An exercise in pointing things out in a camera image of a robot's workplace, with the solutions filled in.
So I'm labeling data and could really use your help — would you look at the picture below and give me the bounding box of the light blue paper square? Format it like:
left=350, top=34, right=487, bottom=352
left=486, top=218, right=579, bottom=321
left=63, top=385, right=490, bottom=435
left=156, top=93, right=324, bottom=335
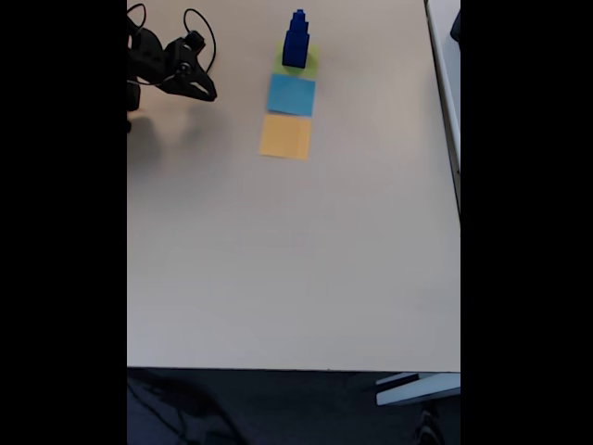
left=266, top=73, right=318, bottom=117

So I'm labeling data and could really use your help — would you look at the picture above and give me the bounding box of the orange paper square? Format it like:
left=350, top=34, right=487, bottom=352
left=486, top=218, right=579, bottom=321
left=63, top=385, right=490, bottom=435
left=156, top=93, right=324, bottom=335
left=259, top=114, right=312, bottom=162

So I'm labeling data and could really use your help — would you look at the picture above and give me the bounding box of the black camera box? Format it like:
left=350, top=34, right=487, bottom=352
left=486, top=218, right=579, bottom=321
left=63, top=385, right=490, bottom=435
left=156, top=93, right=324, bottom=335
left=180, top=30, right=207, bottom=53

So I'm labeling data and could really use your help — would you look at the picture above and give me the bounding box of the large blue cube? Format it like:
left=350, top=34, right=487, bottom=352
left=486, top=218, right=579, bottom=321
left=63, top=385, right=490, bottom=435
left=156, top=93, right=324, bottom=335
left=282, top=36, right=311, bottom=70

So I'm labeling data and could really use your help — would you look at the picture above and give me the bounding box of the white adjacent table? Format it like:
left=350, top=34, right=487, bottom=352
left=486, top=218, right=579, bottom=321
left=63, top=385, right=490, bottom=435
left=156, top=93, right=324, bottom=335
left=424, top=0, right=461, bottom=214

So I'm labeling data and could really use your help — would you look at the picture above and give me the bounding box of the green paper square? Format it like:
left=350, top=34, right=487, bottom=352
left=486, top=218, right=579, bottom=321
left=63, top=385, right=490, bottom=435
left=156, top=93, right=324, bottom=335
left=272, top=40, right=321, bottom=78

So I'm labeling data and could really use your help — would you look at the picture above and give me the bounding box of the white table foot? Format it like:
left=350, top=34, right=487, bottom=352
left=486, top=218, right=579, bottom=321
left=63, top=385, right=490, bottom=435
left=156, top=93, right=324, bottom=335
left=374, top=372, right=461, bottom=407

